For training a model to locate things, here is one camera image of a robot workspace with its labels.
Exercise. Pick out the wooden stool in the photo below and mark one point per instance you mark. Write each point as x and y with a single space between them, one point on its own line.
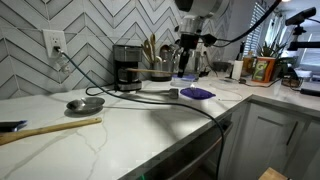
272 174

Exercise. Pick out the wooden spoon in holder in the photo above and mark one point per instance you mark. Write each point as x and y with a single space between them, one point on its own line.
150 46

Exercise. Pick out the black power adapter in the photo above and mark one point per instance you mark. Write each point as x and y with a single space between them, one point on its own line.
310 92

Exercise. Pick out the grey cabinet door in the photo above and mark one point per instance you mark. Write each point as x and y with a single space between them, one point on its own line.
266 140

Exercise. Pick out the clear container with blue lid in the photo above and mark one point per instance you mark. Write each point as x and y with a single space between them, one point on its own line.
191 79

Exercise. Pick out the white wall outlet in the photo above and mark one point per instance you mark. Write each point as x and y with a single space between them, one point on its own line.
53 41

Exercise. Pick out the black camera on stand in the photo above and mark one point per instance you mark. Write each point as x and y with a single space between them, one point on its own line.
300 30

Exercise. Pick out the steel dishwasher front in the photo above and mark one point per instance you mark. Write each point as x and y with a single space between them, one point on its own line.
186 156

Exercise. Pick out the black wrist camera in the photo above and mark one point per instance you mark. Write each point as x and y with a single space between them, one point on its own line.
208 40

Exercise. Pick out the black steel coffee maker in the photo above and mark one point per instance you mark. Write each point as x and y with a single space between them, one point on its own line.
126 66

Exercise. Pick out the long wooden spoon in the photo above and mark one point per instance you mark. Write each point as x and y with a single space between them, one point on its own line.
50 129

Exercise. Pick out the orange drink mix tub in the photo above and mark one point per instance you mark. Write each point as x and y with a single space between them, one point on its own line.
263 69

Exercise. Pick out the steel utensil holder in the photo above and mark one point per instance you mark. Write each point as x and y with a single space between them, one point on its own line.
161 75

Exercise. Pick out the white paper roll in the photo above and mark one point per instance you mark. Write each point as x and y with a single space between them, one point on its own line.
237 69

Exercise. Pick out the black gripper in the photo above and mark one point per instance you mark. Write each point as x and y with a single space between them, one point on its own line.
189 41

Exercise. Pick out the purple plastic lid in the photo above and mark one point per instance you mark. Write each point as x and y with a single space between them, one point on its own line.
197 93

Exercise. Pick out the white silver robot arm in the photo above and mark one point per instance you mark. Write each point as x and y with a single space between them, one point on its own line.
200 8

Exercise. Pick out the wooden spatula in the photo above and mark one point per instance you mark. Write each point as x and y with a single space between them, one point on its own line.
150 71

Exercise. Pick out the green potted plant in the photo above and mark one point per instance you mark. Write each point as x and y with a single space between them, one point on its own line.
271 46

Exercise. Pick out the metal kitchen tongs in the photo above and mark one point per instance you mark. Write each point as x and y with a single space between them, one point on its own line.
168 93

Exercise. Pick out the brown bottle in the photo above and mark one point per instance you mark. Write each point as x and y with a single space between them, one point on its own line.
248 63

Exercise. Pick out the small round metal dish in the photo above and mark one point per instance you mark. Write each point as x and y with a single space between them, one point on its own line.
85 105

